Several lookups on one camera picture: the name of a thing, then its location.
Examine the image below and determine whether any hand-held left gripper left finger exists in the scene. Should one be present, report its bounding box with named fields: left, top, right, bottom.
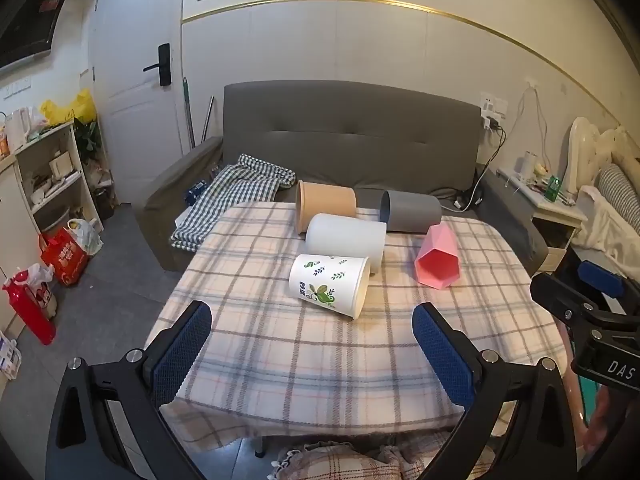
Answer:
left=46, top=300, right=214, bottom=480

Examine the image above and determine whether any white bed sheet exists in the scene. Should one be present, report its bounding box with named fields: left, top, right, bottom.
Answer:
left=571, top=184, right=640, bottom=282

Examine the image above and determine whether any white kettle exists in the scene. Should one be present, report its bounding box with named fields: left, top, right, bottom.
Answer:
left=5, top=108, right=32, bottom=151

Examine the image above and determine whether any tan cup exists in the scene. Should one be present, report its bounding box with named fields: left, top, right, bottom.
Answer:
left=294, top=180, right=359, bottom=235

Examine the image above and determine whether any grey sofa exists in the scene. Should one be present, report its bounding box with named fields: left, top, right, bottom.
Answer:
left=137, top=80, right=549, bottom=274

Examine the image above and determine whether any green checked blanket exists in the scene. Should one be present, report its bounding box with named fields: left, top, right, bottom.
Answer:
left=170, top=153, right=297, bottom=251

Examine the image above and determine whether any white nightstand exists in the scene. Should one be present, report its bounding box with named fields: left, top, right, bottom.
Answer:
left=497, top=164, right=589, bottom=276

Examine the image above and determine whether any white leaf-print cup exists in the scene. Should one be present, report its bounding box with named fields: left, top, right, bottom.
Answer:
left=288, top=253, right=371, bottom=321

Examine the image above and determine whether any pink hexagonal cup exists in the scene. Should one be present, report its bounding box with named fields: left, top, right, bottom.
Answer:
left=414, top=224, right=462, bottom=291

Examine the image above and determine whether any black range hood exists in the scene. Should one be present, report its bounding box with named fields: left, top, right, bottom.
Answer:
left=0, top=0, right=77, bottom=72

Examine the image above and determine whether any plain white cup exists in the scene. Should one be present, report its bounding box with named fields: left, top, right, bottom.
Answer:
left=305, top=212, right=388, bottom=276

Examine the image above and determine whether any red cartoon-print bag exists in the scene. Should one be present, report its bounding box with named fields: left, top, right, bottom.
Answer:
left=2, top=264, right=58, bottom=346

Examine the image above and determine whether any red paper bag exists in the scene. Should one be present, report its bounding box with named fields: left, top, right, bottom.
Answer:
left=40, top=226, right=90, bottom=287

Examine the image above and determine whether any plaid tablecloth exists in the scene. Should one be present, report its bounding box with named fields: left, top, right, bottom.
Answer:
left=144, top=202, right=572, bottom=442

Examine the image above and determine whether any white cable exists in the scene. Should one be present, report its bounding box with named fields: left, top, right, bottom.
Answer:
left=509, top=78, right=551, bottom=176

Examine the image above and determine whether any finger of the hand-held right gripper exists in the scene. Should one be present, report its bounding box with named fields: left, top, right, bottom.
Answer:
left=529, top=272, right=609, bottom=334
left=577, top=259, right=626, bottom=302

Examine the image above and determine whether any person's right hand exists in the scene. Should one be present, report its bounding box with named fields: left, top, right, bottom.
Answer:
left=582, top=392, right=615, bottom=456

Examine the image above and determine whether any white wall outlet panel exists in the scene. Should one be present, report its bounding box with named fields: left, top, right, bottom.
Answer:
left=479, top=91, right=509, bottom=121

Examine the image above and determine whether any white door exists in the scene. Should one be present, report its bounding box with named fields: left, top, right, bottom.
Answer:
left=89, top=0, right=185, bottom=207

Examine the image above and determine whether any white plastic bag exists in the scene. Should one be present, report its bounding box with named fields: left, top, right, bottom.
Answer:
left=67, top=218, right=105, bottom=257

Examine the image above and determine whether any black charger cable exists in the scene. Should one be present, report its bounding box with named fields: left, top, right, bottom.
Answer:
left=465, top=122, right=507, bottom=211

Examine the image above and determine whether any cream bed headboard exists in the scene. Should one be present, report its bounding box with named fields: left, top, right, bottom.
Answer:
left=597, top=126, right=640, bottom=173

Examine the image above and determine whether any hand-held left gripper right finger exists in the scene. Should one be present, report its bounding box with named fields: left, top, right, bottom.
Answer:
left=411, top=302, right=584, bottom=480

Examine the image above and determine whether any metal pole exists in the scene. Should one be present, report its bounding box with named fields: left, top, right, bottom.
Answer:
left=201, top=95, right=216, bottom=144

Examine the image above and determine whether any grey cup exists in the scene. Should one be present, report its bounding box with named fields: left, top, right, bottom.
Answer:
left=378, top=189, right=444, bottom=234

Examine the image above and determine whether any green-handled mop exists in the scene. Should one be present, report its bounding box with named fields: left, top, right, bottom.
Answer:
left=182, top=77, right=196, bottom=150

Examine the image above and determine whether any plaid fringed cushion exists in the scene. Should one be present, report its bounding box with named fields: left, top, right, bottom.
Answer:
left=271, top=439, right=432, bottom=480

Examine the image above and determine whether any black door lock handle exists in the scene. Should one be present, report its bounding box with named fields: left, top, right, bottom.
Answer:
left=143, top=43, right=172, bottom=86

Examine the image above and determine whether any yellow plastic bag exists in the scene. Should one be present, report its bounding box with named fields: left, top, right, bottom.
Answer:
left=39, top=88, right=97, bottom=125

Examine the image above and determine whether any white shelf unit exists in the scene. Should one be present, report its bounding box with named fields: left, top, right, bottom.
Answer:
left=12, top=120, right=99, bottom=237

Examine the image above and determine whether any striped pillow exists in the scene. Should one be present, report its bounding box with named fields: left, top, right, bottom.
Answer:
left=597, top=162, right=640, bottom=222

